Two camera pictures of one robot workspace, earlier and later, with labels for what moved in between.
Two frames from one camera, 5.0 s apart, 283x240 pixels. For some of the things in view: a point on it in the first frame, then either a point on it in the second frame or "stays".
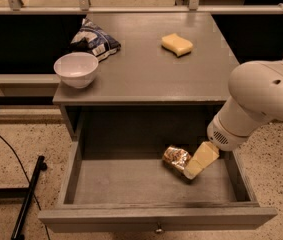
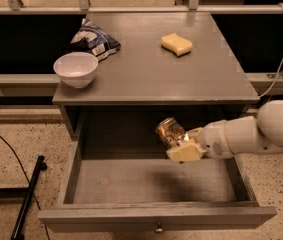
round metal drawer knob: x=159 y=230 stays
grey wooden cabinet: x=144 y=98 stays
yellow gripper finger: x=205 y=154 → x=186 y=152
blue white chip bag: x=92 y=39 stays
